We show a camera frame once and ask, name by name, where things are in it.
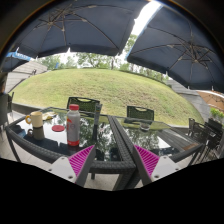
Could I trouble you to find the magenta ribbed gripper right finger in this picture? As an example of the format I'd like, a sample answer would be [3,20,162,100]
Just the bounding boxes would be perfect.
[131,144,183,187]

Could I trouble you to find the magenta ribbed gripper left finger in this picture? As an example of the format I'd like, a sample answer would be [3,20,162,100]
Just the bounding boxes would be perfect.
[47,144,97,188]

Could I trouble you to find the right glass-top wicker table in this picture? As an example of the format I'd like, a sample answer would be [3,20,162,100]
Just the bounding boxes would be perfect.
[112,117,202,189]

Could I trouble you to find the glass-top wicker table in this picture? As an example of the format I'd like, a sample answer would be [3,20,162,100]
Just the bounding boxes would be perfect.
[112,117,202,189]
[6,107,136,190]

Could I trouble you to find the left glass-top wicker table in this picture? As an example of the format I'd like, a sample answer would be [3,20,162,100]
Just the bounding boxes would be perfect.
[6,107,136,190]

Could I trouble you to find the small glass ashtray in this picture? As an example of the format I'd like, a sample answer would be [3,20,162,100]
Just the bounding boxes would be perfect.
[140,123,150,131]

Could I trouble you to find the red round coaster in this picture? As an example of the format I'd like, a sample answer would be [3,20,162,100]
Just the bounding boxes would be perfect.
[52,125,65,132]

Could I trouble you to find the clear bottle with red cap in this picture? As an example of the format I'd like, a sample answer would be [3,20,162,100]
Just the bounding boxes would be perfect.
[66,104,80,146]

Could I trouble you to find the right green wicker chair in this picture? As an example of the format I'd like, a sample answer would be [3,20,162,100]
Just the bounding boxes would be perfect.
[127,106,154,120]

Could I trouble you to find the green wicker chair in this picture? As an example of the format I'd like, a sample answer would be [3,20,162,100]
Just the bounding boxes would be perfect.
[67,96,100,112]
[127,106,154,120]

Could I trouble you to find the left green wicker chair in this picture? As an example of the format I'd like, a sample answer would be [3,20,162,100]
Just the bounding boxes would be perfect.
[67,96,100,112]

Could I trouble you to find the cream yellow mug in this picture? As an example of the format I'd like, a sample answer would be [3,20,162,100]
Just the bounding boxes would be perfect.
[25,111,43,128]

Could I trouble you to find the dark chairs at right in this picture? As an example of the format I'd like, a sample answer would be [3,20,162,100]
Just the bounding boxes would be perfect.
[188,118,223,162]

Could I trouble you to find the orange umbrella far right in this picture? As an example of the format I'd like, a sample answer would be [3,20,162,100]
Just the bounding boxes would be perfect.
[198,90,224,112]

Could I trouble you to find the right dark patio umbrella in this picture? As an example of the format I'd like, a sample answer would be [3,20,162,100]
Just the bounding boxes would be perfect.
[127,6,224,93]

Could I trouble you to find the dark patio umbrella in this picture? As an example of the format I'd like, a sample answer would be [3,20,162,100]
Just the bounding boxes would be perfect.
[127,6,224,93]
[0,0,150,73]

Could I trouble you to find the left dark patio umbrella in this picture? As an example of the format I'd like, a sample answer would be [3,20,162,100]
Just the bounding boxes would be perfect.
[0,0,150,73]

